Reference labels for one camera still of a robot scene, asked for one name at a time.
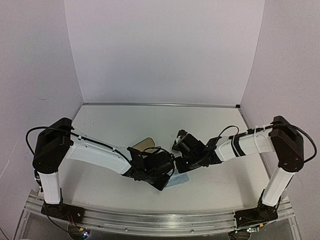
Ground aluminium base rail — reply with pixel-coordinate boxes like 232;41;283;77
23;189;293;232

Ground black glasses case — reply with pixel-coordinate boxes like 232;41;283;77
132;137;158;159

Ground blue cleaning cloth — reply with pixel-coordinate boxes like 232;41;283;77
165;172;189;188

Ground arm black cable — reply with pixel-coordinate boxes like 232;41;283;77
25;126;131;163
217;121;315;166

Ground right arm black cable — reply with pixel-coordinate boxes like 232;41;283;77
217;121;315;166

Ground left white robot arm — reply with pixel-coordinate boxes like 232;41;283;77
32;117;175;225

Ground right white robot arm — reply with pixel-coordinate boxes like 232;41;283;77
172;115;316;228

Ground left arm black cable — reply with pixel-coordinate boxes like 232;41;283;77
25;126;131;163

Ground tortoiseshell sunglasses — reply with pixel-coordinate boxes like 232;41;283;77
171;129;187;151

